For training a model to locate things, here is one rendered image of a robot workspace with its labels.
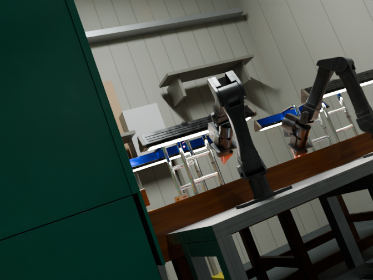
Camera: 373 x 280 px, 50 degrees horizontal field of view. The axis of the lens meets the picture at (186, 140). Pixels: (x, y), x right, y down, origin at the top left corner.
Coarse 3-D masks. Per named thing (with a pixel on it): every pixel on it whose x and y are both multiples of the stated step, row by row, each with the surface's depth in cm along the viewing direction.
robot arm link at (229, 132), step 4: (224, 124) 156; (228, 124) 155; (220, 128) 156; (224, 128) 155; (228, 128) 155; (220, 132) 157; (224, 132) 156; (228, 132) 156; (232, 132) 157; (220, 136) 158; (224, 136) 157; (228, 136) 157
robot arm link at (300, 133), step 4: (296, 124) 177; (300, 124) 177; (304, 124) 176; (308, 124) 178; (296, 128) 181; (300, 128) 176; (304, 128) 175; (308, 128) 176; (296, 132) 179; (300, 132) 176; (304, 132) 176; (308, 132) 176; (300, 136) 177; (304, 136) 177; (308, 136) 178
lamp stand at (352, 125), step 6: (342, 102) 246; (324, 108) 240; (342, 108) 245; (348, 114) 245; (330, 120) 239; (348, 120) 245; (330, 126) 239; (348, 126) 242; (354, 126) 243; (336, 132) 238; (354, 132) 243; (336, 138) 237
